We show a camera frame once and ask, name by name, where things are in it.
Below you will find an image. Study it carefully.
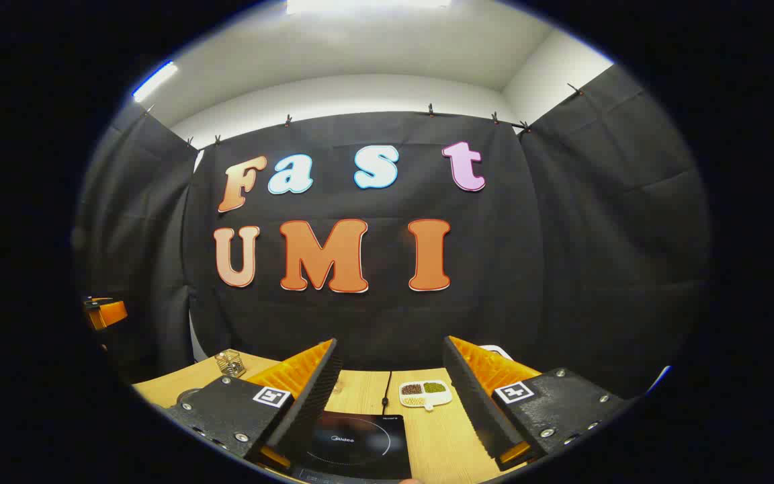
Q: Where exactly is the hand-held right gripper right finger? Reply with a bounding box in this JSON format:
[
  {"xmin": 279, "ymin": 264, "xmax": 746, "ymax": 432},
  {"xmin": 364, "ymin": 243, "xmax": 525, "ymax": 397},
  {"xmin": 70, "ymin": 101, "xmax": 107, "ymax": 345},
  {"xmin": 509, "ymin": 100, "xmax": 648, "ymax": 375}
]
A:
[{"xmin": 442, "ymin": 336, "xmax": 631, "ymax": 471}]

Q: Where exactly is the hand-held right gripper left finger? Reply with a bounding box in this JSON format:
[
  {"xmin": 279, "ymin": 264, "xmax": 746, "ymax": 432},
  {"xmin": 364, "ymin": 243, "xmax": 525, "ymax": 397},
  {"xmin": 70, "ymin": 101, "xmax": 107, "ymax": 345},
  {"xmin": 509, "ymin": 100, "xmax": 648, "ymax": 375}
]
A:
[{"xmin": 165, "ymin": 338, "xmax": 345, "ymax": 471}]

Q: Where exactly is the black induction cooktop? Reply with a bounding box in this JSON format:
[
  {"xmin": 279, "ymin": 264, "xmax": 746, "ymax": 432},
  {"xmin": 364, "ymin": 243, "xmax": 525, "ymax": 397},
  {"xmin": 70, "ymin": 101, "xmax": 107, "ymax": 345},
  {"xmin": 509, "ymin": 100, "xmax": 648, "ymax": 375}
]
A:
[{"xmin": 290, "ymin": 411, "xmax": 413, "ymax": 481}]

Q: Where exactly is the black backdrop cloth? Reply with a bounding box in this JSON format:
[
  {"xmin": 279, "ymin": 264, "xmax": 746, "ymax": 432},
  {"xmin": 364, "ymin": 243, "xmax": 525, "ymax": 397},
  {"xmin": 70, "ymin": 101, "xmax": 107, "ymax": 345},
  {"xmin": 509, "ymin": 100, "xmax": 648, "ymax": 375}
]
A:
[{"xmin": 71, "ymin": 64, "xmax": 714, "ymax": 404}]

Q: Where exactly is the ceiling light panel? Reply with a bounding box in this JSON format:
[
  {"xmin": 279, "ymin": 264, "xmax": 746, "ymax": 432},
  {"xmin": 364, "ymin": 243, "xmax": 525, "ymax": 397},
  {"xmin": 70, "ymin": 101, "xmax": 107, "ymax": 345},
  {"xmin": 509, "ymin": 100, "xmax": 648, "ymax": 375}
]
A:
[{"xmin": 286, "ymin": 0, "xmax": 452, "ymax": 15}]

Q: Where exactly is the metal wire holder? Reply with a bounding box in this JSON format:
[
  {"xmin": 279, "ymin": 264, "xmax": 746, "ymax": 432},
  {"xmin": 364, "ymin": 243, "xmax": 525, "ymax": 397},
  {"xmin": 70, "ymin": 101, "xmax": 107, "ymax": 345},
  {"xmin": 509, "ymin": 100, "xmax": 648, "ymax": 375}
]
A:
[{"xmin": 215, "ymin": 350, "xmax": 247, "ymax": 378}]

